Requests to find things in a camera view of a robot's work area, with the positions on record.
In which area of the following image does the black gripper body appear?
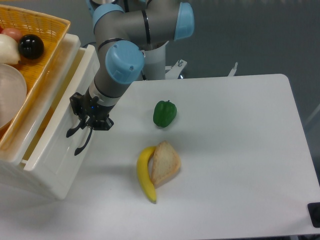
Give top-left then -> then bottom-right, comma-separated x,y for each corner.
79,93 -> 114,131

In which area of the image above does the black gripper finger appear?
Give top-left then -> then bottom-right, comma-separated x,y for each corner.
66,119 -> 86,138
74,126 -> 94,156

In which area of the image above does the white top drawer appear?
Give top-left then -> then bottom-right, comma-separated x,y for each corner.
24,45 -> 99,200

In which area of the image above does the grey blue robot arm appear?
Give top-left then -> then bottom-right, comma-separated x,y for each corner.
66,0 -> 195,137

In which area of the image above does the white drawer cabinet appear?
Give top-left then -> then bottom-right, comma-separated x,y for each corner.
0,34 -> 81,193

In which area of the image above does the yellow banana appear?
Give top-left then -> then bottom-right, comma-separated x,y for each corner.
136,146 -> 157,204

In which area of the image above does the green bell pepper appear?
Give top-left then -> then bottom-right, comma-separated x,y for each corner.
152,100 -> 178,128

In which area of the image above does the white bowl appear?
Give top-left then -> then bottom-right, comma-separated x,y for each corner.
0,63 -> 27,130

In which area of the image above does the slice of bread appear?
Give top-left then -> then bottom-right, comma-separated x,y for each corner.
150,140 -> 181,186

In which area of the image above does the black ball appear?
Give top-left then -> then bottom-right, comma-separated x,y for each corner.
18,34 -> 45,60

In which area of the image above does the orange woven basket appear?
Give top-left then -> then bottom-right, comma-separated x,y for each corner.
0,4 -> 71,155

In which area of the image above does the white onion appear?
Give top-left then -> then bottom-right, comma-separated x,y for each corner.
0,34 -> 21,65

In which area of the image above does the pink round fruit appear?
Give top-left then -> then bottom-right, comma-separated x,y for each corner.
1,27 -> 23,42

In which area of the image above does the black corner object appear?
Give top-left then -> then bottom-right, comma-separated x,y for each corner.
307,202 -> 320,228

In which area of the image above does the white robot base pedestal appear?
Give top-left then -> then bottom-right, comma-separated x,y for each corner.
141,41 -> 168,81

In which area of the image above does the metal table bracket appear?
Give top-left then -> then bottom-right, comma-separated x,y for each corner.
165,59 -> 188,80

